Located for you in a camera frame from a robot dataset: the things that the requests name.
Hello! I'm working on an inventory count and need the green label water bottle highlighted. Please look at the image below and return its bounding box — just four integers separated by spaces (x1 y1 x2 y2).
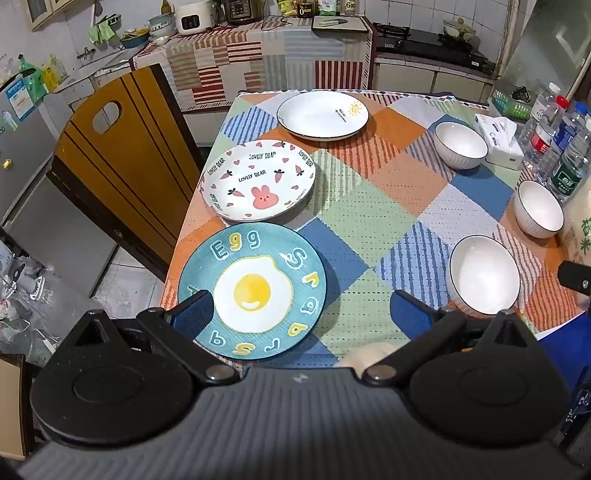
547 124 591 204

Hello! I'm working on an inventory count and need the green plastic basket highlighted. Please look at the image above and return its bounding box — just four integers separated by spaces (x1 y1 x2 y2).
489 88 534 121

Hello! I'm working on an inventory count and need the striped patchwork counter cloth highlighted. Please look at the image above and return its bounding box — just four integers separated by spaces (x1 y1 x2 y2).
134 16 374 112

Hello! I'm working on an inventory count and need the cream cooking pot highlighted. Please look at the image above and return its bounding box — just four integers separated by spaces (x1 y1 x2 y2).
442 17 477 47

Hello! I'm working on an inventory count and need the large pale drink jug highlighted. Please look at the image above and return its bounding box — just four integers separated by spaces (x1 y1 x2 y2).
556 178 591 266

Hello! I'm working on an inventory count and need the white sun print plate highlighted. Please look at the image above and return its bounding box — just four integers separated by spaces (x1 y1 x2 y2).
276 90 370 141

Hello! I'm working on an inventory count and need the stack of pale bowls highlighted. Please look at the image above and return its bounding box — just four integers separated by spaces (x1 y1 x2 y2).
147 13 176 38

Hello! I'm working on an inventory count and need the blue label water bottle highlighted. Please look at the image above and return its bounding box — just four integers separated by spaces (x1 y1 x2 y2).
551 102 589 162

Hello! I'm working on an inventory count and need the red label water bottle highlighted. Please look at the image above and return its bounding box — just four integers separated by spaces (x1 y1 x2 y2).
524 95 568 174

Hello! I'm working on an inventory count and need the black gas stove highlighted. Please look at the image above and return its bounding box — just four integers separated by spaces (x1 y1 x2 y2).
373 23 495 72

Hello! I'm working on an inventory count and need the clear plastic water bottle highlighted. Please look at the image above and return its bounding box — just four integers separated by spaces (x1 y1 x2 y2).
517 82 561 144

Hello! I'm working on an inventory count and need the teal basin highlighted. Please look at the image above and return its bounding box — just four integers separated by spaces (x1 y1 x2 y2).
119 28 152 49

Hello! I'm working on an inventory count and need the brown wooden chair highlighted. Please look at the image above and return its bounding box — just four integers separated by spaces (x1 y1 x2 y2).
46 64 206 282

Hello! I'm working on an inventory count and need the pale cutting board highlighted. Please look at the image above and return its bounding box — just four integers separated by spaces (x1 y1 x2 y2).
311 15 370 34

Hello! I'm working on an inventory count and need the silver refrigerator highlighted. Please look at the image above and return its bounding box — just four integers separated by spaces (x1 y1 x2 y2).
0 69 121 296

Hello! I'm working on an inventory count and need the steel pressure cooker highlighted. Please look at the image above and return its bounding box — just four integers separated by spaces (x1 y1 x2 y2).
222 0 264 25

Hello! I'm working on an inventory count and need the blue cloth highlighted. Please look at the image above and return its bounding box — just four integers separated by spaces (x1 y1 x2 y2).
538 318 591 416

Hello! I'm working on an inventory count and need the white ribbed bowl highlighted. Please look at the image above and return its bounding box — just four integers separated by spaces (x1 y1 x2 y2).
449 234 522 317
433 122 489 171
513 180 565 239

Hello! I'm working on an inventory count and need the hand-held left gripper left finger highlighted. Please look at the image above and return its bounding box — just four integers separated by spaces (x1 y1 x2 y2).
60 290 242 387

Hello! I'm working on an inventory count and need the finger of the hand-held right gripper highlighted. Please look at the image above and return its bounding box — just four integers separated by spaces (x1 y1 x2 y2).
557 261 591 297

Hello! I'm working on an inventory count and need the blue fried egg plate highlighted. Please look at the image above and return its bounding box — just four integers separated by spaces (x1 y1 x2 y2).
178 222 328 361

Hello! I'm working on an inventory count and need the green dish cloth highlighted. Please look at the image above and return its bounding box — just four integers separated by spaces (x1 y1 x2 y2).
90 21 118 44

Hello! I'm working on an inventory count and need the white rabbit print plate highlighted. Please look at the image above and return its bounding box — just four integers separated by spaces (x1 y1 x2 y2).
199 139 317 222

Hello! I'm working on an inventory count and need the white rice cooker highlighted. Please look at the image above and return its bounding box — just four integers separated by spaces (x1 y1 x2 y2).
174 0 218 35

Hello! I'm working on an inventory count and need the white tissue box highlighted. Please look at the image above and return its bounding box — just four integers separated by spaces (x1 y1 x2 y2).
473 114 525 171

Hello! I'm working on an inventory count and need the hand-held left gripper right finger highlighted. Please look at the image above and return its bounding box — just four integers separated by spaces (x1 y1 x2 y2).
360 290 539 387

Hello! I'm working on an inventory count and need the yellow detergent bottle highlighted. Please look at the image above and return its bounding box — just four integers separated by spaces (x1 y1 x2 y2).
44 55 68 90

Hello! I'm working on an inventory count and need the pile of clear bottles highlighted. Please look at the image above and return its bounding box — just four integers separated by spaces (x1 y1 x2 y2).
0 240 54 354

